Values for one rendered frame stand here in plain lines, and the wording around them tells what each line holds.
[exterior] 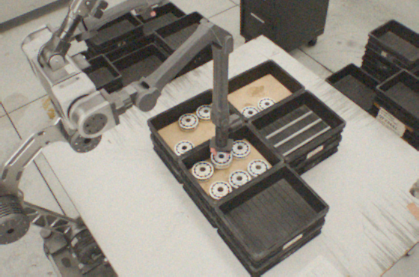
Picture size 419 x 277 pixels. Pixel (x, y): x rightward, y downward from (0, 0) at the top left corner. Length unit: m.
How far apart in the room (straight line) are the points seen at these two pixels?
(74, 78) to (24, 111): 2.29
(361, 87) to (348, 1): 1.57
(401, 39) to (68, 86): 2.64
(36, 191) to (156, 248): 1.45
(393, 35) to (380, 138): 1.27
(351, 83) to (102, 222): 2.10
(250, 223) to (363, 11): 3.16
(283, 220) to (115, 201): 0.82
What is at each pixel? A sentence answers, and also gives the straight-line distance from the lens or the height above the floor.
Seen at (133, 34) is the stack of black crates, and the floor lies 0.54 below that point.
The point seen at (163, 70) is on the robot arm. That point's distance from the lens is 1.63.
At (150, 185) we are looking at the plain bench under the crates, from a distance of 2.29.
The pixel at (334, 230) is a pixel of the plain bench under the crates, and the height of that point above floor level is 0.70.
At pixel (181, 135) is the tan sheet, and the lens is 2.29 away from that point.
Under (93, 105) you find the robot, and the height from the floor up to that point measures 1.50.
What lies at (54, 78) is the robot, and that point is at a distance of 1.67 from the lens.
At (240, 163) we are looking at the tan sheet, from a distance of 2.17.
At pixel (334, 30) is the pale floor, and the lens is 4.41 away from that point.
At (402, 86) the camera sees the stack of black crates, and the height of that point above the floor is 0.49.
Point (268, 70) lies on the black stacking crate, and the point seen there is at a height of 0.86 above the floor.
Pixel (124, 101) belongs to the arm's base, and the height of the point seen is 1.47.
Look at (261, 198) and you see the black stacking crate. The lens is 2.06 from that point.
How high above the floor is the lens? 2.58
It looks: 49 degrees down
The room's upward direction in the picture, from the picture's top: 3 degrees counter-clockwise
